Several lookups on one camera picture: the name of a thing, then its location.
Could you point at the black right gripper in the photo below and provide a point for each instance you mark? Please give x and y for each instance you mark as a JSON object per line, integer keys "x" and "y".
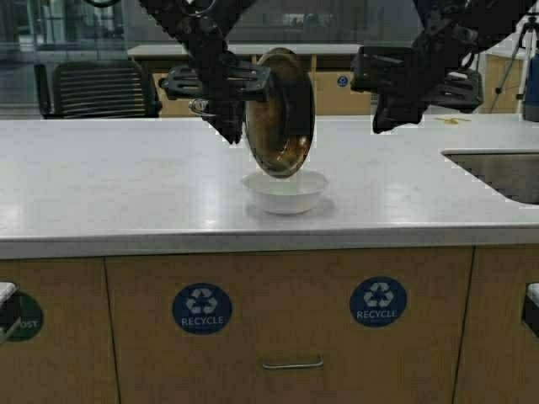
{"x": 398, "y": 74}

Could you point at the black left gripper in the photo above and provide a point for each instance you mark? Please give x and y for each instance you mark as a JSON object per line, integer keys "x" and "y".
{"x": 225, "y": 86}

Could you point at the dark steel frying pan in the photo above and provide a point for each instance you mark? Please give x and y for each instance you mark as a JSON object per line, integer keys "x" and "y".
{"x": 280, "y": 130}

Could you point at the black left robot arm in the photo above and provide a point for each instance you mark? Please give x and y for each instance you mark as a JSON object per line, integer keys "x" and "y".
{"x": 201, "y": 27}

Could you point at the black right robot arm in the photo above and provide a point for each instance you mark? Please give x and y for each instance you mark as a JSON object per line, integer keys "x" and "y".
{"x": 454, "y": 32}

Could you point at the yellow scrap on counter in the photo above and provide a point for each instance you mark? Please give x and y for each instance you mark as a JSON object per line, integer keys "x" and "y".
{"x": 452, "y": 120}

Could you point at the background wooden bin cabinet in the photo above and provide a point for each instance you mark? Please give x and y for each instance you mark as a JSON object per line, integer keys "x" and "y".
{"x": 328, "y": 66}

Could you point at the white serving bowl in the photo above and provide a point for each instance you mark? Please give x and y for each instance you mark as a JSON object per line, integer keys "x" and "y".
{"x": 289, "y": 196}

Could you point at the steel sink basin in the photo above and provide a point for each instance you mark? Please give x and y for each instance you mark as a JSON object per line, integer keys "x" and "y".
{"x": 512, "y": 173}

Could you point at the tripod stand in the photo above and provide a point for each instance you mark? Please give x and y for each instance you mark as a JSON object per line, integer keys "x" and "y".
{"x": 513, "y": 60}

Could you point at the black mesh office chair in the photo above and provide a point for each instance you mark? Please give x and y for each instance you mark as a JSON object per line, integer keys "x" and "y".
{"x": 84, "y": 90}

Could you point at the right blue recycle sticker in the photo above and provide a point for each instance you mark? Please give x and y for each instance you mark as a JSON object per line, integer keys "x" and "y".
{"x": 378, "y": 302}

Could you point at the blue recycle sticker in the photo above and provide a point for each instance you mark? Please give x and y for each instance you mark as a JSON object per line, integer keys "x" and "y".
{"x": 202, "y": 309}
{"x": 378, "y": 302}

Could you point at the left blue recycle sticker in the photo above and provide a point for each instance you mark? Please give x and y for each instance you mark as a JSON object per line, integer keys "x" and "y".
{"x": 202, "y": 309}

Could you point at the wooden island cabinet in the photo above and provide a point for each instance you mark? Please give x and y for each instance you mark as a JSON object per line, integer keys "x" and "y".
{"x": 109, "y": 335}

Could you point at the black device at right edge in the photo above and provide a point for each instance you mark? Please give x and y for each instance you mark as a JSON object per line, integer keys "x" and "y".
{"x": 530, "y": 308}

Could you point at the green compost sticker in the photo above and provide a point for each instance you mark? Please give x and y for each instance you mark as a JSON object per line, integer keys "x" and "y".
{"x": 22, "y": 318}

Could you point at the steel island drawer handle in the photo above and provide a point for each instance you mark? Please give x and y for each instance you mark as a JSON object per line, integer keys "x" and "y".
{"x": 316, "y": 362}

